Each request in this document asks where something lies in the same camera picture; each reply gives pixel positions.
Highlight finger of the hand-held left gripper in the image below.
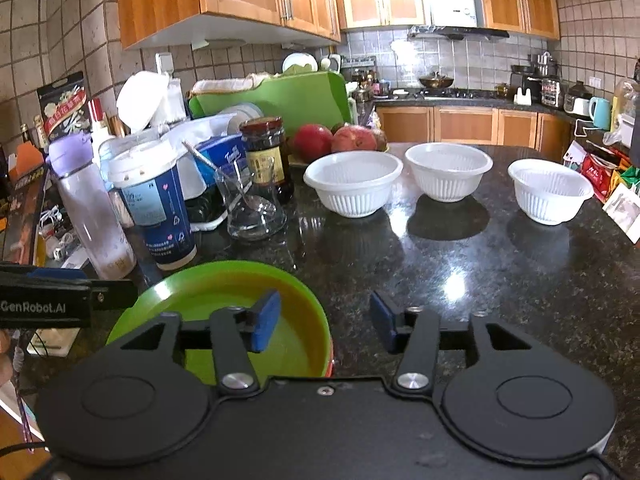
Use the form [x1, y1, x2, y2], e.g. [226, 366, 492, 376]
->
[0, 269, 139, 311]

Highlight wooden base cabinets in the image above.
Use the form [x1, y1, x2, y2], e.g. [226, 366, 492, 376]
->
[375, 105, 573, 153]

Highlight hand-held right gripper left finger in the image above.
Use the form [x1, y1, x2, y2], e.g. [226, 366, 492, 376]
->
[106, 289, 282, 395]

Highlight dark sauce jar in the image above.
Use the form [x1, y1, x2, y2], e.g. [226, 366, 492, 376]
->
[239, 116, 295, 201]

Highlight person's left hand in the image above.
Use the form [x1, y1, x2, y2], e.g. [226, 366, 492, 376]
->
[0, 331, 13, 388]

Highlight gas stove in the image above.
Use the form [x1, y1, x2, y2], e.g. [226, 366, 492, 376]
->
[417, 89, 493, 100]

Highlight printed picture box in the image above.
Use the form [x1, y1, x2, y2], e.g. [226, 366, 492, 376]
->
[0, 165, 51, 266]

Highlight range hood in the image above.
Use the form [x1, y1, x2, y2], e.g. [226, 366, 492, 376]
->
[407, 25, 510, 42]

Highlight white ribbed plastic bowl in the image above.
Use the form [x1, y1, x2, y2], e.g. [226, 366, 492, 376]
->
[507, 159, 595, 226]
[405, 143, 493, 203]
[303, 152, 403, 218]

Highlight black coffee machine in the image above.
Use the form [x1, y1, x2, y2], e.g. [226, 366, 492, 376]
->
[510, 74, 543, 103]

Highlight pile of red snack packets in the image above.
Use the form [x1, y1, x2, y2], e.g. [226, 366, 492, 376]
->
[562, 140, 640, 201]

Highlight white bottle with red cap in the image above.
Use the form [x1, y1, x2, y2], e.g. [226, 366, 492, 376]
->
[87, 99, 117, 153]

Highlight metal spoon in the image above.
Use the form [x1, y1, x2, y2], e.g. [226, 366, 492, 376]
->
[181, 140, 276, 213]

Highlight cream dish cloth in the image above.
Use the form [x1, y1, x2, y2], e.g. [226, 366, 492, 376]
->
[192, 74, 273, 96]

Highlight blue tissue pack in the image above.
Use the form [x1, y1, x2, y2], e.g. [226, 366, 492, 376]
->
[195, 135, 248, 186]

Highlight green plastic plate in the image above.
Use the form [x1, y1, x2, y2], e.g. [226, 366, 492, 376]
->
[106, 260, 335, 378]

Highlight dark wok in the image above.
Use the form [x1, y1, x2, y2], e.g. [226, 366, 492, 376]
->
[419, 72, 455, 90]

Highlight purple water bottle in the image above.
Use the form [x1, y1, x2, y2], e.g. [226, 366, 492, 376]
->
[48, 132, 137, 281]

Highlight purple lanyard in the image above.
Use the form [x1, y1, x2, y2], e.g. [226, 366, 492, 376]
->
[12, 330, 35, 453]

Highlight clear plastic jar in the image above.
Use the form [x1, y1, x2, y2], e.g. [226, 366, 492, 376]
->
[612, 77, 640, 126]

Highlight stainless steel pots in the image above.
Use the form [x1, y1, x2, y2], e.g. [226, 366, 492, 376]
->
[530, 52, 558, 78]

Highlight orange cardboard box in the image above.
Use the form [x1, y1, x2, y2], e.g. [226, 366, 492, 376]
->
[7, 142, 46, 181]

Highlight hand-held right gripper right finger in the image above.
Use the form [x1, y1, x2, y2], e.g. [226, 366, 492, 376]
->
[370, 290, 533, 395]

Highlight clear glass cup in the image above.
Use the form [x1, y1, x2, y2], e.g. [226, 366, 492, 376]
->
[215, 157, 288, 241]

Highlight wooden wall cabinet by hood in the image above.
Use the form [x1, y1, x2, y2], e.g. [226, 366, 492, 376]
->
[477, 0, 561, 41]

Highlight red apple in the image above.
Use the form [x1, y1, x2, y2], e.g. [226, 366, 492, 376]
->
[331, 126, 378, 153]
[292, 124, 334, 160]

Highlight clear plastic bag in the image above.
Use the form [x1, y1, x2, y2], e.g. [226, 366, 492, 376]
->
[162, 114, 241, 196]

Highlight mint green kettle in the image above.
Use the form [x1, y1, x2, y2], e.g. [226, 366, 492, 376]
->
[588, 96, 612, 132]

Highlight row of condiment bottles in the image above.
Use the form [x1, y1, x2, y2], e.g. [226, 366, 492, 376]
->
[350, 67, 391, 98]

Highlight white rice cooker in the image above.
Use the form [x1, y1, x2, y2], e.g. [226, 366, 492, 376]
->
[564, 81, 593, 116]

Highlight black snack bag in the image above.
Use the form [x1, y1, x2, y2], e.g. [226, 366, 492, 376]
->
[37, 71, 93, 141]

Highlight blue paper cup with lid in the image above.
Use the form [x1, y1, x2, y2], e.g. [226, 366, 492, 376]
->
[107, 141, 198, 271]

